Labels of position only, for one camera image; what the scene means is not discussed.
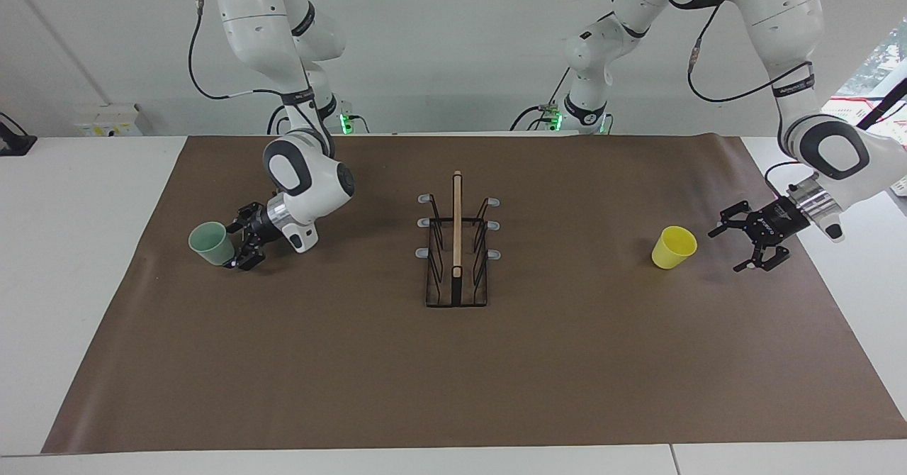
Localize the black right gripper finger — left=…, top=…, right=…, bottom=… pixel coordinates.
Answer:
left=225, top=203, right=260, bottom=235
left=224, top=244, right=267, bottom=272

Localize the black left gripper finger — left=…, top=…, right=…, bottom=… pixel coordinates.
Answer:
left=733, top=239, right=791, bottom=273
left=708, top=200, right=754, bottom=239

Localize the green plastic cup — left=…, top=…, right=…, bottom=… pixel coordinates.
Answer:
left=188, top=221, right=236, bottom=267

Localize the yellow plastic cup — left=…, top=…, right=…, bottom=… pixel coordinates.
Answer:
left=651, top=225, right=699, bottom=271

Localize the brown paper table mat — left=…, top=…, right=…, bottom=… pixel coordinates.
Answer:
left=41, top=133, right=907, bottom=454

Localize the white yellow-label socket box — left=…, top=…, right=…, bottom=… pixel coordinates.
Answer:
left=74, top=103, right=142, bottom=138

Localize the black camera stand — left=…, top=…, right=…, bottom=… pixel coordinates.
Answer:
left=854, top=78, right=907, bottom=133

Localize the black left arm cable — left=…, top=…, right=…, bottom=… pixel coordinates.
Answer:
left=686, top=0, right=816, bottom=104

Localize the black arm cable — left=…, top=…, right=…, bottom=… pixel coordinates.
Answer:
left=686, top=0, right=816, bottom=104
left=186, top=0, right=334, bottom=160

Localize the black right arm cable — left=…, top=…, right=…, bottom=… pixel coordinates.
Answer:
left=186, top=0, right=334, bottom=160

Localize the black wire cup rack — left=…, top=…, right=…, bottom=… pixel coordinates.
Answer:
left=415, top=170, right=502, bottom=309

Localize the black left base cable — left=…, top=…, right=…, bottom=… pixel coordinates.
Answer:
left=510, top=67, right=576, bottom=133

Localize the black clamp mount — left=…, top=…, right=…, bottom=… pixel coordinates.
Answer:
left=0, top=112, right=38, bottom=157

